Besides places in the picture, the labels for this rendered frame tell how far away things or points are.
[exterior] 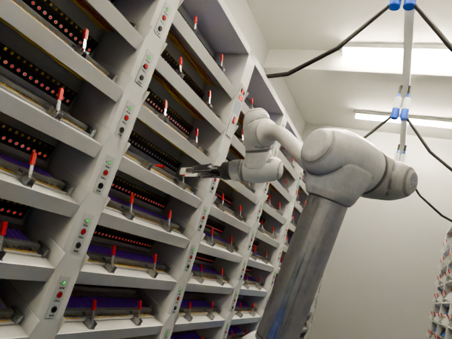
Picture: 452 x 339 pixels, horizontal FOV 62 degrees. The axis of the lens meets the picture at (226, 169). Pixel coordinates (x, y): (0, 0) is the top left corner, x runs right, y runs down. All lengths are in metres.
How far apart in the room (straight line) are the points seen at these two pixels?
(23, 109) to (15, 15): 0.22
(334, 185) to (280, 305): 0.31
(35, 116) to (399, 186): 0.93
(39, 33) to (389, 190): 0.95
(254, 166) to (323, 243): 0.61
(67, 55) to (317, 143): 0.69
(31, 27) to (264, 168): 0.88
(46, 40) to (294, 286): 0.86
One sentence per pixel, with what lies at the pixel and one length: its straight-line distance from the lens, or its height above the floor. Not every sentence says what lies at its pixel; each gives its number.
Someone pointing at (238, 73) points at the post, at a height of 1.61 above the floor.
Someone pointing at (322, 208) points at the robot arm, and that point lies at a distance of 0.93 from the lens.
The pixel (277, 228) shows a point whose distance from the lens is 3.10.
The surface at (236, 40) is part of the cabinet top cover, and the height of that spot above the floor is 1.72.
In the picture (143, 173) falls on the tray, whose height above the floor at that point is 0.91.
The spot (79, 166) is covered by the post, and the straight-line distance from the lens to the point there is 1.26.
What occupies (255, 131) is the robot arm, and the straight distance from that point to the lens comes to 1.42.
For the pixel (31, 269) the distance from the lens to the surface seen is 1.17.
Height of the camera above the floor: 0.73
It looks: 12 degrees up
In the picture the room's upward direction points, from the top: 17 degrees clockwise
